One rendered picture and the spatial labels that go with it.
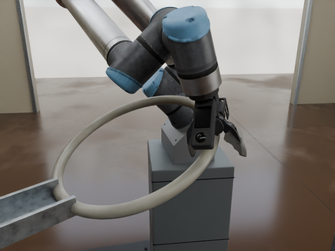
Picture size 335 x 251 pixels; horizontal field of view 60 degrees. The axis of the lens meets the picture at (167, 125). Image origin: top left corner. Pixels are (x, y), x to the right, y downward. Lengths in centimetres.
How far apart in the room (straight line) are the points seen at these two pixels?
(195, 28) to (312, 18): 557
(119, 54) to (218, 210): 104
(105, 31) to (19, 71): 483
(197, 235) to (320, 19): 515
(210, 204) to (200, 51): 104
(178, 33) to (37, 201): 54
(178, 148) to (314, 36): 503
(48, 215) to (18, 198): 11
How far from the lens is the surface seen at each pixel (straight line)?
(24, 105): 572
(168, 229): 155
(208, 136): 62
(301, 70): 606
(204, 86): 61
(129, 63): 69
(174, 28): 57
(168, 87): 134
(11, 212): 82
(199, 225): 157
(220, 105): 70
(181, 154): 140
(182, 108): 139
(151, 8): 124
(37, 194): 82
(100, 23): 84
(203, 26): 58
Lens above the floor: 149
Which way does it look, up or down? 19 degrees down
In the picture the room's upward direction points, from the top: straight up
